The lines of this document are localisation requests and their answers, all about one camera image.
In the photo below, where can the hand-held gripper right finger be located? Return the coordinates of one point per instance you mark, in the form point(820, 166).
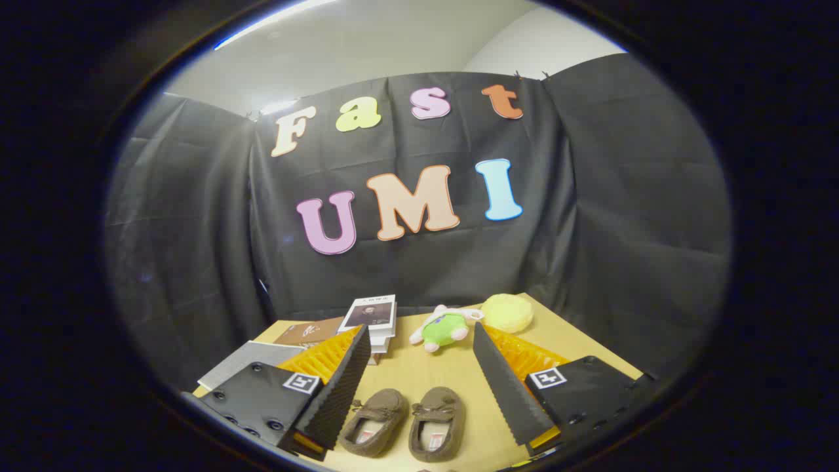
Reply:
point(508, 387)

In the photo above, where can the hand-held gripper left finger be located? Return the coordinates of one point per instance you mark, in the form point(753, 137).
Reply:
point(341, 393)

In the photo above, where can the brown fuzzy shoe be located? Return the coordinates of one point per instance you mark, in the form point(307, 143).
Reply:
point(442, 410)
point(380, 410)

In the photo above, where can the grey fabric storage box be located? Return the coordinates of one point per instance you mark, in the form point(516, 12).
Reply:
point(246, 362)

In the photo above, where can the white portrait cover book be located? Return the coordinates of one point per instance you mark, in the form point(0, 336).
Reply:
point(372, 313)

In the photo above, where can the green and pink plush toy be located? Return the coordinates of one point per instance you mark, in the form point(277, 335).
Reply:
point(442, 329)

